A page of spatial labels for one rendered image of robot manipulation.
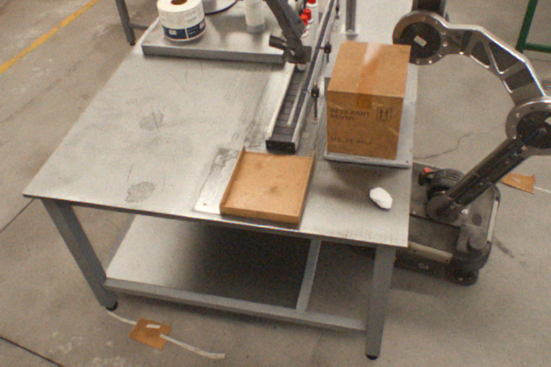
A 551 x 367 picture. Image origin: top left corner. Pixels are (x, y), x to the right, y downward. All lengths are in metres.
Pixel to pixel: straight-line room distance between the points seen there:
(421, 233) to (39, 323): 1.77
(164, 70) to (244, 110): 0.49
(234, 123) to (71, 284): 1.22
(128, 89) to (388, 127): 1.15
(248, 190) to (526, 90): 1.00
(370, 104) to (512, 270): 1.30
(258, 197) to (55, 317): 1.32
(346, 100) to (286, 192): 0.36
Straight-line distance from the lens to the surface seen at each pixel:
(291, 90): 2.09
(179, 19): 2.45
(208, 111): 2.12
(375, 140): 1.79
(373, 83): 1.72
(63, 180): 2.01
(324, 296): 2.49
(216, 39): 2.47
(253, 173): 1.82
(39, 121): 3.83
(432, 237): 2.42
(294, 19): 1.91
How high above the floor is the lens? 2.12
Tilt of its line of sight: 44 degrees down
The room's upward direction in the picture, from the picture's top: 5 degrees counter-clockwise
